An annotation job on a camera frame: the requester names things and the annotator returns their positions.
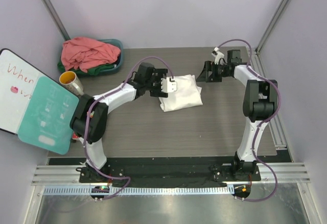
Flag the green t shirt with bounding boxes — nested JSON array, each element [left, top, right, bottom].
[[56, 60, 115, 77]]

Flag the pink t shirt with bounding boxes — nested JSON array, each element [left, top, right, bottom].
[[61, 36, 121, 73]]

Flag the purple cable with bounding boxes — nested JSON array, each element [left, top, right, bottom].
[[83, 56, 175, 200], [214, 39, 283, 201]]

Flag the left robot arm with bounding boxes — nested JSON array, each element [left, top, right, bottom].
[[69, 62, 177, 183]]

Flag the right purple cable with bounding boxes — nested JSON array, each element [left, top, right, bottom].
[[214, 39, 283, 201]]

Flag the red book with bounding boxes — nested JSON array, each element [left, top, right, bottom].
[[71, 133, 79, 143]]

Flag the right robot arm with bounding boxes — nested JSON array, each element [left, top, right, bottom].
[[196, 47, 278, 181]]

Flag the left corner aluminium post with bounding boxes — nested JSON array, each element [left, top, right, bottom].
[[41, 0, 70, 41]]

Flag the teal mat sheet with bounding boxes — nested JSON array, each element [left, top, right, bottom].
[[17, 76, 79, 155]]

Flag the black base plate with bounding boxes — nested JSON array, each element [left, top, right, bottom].
[[78, 157, 261, 188]]

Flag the teal laundry basket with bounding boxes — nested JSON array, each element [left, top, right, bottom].
[[57, 38, 125, 76]]

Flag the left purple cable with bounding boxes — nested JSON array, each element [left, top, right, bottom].
[[83, 56, 175, 200]]

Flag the white t shirt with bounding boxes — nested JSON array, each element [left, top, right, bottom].
[[159, 74, 203, 112]]

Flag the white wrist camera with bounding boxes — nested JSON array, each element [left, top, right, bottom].
[[160, 77, 177, 93], [212, 47, 225, 65]]

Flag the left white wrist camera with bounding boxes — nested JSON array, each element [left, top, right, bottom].
[[160, 77, 177, 93]]

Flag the right corner aluminium post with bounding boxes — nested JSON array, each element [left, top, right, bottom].
[[255, 0, 291, 54]]

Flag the whiteboard with red writing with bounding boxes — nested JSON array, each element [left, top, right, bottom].
[[1, 49, 43, 134]]

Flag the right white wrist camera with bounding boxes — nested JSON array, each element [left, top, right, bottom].
[[212, 47, 225, 65]]

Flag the white slotted cable duct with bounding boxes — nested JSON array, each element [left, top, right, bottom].
[[43, 185, 235, 196]]

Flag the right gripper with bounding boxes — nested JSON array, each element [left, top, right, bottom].
[[196, 61, 230, 83]]

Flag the corner aluminium post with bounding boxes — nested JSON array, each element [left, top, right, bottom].
[[255, 0, 291, 54], [41, 0, 70, 41]]

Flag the yellow inside mug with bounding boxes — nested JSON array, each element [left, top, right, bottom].
[[59, 71, 84, 96]]

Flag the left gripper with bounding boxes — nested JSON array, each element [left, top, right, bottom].
[[145, 70, 168, 97]]

